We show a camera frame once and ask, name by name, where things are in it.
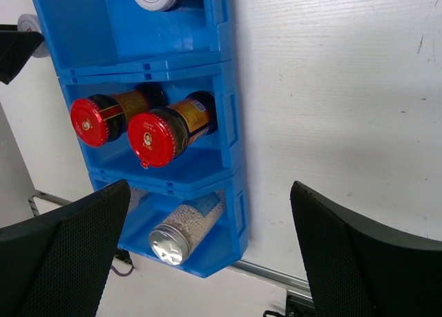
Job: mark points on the blue far storage bin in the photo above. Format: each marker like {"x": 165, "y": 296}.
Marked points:
{"x": 103, "y": 37}

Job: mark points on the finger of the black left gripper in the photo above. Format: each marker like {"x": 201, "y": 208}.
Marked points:
{"x": 15, "y": 50}

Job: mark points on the red lid sauce jar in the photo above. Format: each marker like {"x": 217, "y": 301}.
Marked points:
{"x": 162, "y": 134}
{"x": 100, "y": 118}

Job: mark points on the silver lid peppercorn jar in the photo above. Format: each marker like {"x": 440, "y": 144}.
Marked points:
{"x": 175, "y": 238}

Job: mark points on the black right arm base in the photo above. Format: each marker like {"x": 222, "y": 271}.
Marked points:
{"x": 294, "y": 307}

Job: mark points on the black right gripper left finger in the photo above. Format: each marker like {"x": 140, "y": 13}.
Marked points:
{"x": 57, "y": 264}

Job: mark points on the blue near storage bin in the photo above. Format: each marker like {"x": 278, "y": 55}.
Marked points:
{"x": 224, "y": 245}

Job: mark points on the blue storage bin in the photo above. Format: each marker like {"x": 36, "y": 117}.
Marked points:
{"x": 103, "y": 37}
{"x": 224, "y": 245}
{"x": 211, "y": 159}

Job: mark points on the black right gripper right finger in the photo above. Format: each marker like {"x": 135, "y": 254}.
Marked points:
{"x": 357, "y": 266}

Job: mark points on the blue middle storage bin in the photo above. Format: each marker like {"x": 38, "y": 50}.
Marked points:
{"x": 211, "y": 159}

